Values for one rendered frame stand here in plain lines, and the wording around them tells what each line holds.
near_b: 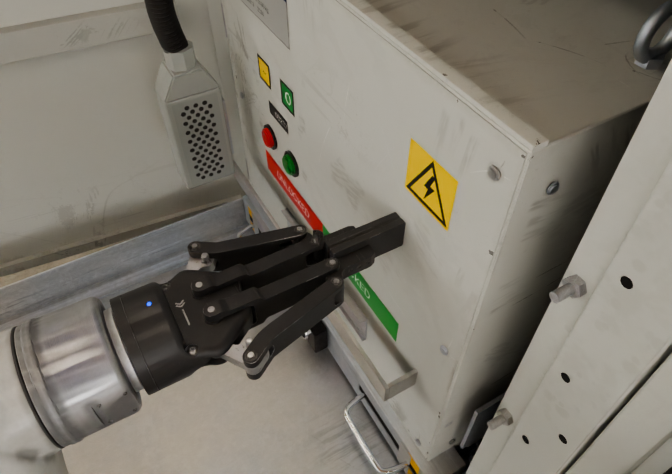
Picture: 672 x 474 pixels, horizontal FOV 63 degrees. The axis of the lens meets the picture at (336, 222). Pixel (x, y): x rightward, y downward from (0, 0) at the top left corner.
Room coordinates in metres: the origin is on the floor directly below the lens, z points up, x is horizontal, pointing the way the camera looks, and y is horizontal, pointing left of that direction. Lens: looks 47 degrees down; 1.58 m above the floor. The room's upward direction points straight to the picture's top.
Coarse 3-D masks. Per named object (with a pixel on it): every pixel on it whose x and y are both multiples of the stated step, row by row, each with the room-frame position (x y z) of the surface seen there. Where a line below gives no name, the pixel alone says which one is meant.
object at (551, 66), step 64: (384, 0) 0.41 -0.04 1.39; (448, 0) 0.41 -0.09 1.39; (512, 0) 0.41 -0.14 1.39; (576, 0) 0.41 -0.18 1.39; (640, 0) 0.41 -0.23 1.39; (448, 64) 0.31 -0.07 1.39; (512, 64) 0.32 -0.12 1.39; (576, 64) 0.32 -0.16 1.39; (512, 128) 0.25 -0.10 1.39; (576, 128) 0.25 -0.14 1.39; (576, 192) 0.26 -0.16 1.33; (512, 256) 0.24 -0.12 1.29; (512, 320) 0.26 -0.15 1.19; (448, 448) 0.25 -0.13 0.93
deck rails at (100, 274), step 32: (192, 224) 0.63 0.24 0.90; (224, 224) 0.66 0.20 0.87; (96, 256) 0.55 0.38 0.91; (128, 256) 0.57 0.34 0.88; (160, 256) 0.60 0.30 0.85; (0, 288) 0.49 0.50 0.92; (32, 288) 0.50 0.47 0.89; (64, 288) 0.52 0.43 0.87; (96, 288) 0.53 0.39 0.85; (0, 320) 0.47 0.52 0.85
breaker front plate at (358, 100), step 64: (320, 0) 0.44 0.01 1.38; (256, 64) 0.58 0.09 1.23; (320, 64) 0.44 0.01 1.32; (384, 64) 0.36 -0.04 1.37; (256, 128) 0.61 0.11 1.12; (320, 128) 0.44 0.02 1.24; (384, 128) 0.35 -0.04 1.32; (448, 128) 0.29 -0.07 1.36; (256, 192) 0.64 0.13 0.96; (320, 192) 0.45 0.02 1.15; (384, 192) 0.34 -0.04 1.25; (512, 192) 0.24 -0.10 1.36; (384, 256) 0.34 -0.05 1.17; (448, 256) 0.27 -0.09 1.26; (448, 320) 0.25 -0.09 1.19; (448, 384) 0.24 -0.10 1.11
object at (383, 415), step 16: (336, 336) 0.40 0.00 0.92; (336, 352) 0.39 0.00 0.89; (352, 368) 0.36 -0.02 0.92; (352, 384) 0.35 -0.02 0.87; (368, 384) 0.33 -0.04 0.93; (368, 400) 0.32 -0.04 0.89; (384, 416) 0.29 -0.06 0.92; (384, 432) 0.28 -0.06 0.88; (400, 432) 0.27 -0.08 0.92; (416, 448) 0.25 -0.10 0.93; (432, 464) 0.23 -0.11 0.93; (448, 464) 0.23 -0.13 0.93; (464, 464) 0.23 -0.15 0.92
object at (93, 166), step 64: (0, 0) 0.66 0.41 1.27; (64, 0) 0.69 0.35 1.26; (128, 0) 0.72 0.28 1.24; (192, 0) 0.75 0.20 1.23; (0, 64) 0.63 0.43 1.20; (64, 64) 0.68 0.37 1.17; (128, 64) 0.71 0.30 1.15; (0, 128) 0.63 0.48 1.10; (64, 128) 0.66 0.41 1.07; (128, 128) 0.70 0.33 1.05; (0, 192) 0.61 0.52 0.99; (64, 192) 0.65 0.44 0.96; (128, 192) 0.69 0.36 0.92; (192, 192) 0.73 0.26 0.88; (0, 256) 0.59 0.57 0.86; (64, 256) 0.61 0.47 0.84
